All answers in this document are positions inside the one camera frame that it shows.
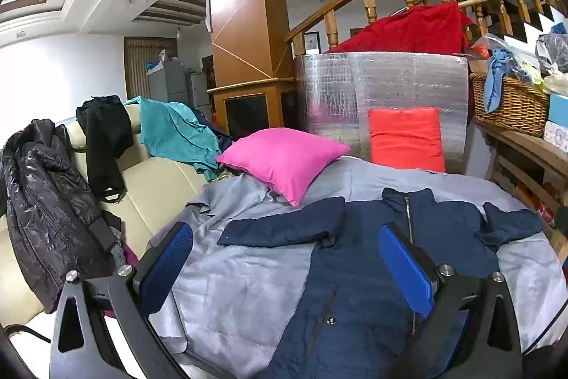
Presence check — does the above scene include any wooden shelf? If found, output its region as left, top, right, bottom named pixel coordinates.
left=473, top=115, right=568, bottom=264

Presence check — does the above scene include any teal garment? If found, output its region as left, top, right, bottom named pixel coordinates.
left=123, top=96, right=234, bottom=182

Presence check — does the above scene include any wicker basket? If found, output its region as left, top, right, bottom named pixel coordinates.
left=469, top=72, right=551, bottom=139

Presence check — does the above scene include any clear plastic bag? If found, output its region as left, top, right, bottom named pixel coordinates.
left=535, top=23, right=568, bottom=75

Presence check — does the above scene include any light blue box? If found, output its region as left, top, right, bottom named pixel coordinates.
left=544, top=92, right=568, bottom=153

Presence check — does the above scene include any white refrigerator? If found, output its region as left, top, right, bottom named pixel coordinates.
left=189, top=72, right=209, bottom=120

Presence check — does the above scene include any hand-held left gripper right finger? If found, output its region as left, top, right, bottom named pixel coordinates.
left=378, top=223, right=524, bottom=379

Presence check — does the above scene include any grey refrigerator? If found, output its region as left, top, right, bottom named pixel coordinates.
left=148, top=59, right=187, bottom=104

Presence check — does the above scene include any red blanket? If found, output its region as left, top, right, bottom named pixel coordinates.
left=326, top=1, right=475, bottom=55

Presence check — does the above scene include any light blue cloth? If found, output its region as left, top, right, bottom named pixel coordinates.
left=483, top=48, right=515, bottom=113

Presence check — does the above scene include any black puffer jacket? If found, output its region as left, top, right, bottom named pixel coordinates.
left=1, top=119, right=122, bottom=314

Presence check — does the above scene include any orange-red pillow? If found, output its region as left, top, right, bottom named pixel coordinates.
left=367, top=107, right=447, bottom=173

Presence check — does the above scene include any black garment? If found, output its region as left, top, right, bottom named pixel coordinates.
left=76, top=96, right=135, bottom=203

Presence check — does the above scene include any grey blanket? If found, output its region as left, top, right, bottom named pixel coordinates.
left=148, top=155, right=568, bottom=379

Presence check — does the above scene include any wooden column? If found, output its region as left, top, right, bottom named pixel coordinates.
left=206, top=0, right=298, bottom=140

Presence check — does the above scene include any brown curtain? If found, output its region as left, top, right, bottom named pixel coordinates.
left=123, top=36, right=178, bottom=98

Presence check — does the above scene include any navy blue jacket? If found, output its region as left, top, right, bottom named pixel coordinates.
left=217, top=187, right=544, bottom=379

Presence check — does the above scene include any silver foil insulation sheet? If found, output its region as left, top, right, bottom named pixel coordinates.
left=294, top=49, right=470, bottom=175

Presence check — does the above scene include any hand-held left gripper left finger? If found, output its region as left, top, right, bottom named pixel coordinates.
left=50, top=221, right=195, bottom=379

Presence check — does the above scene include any cream sofa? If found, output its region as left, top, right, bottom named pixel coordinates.
left=0, top=104, right=209, bottom=362

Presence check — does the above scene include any pink pillow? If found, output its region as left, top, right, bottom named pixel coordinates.
left=215, top=128, right=352, bottom=207

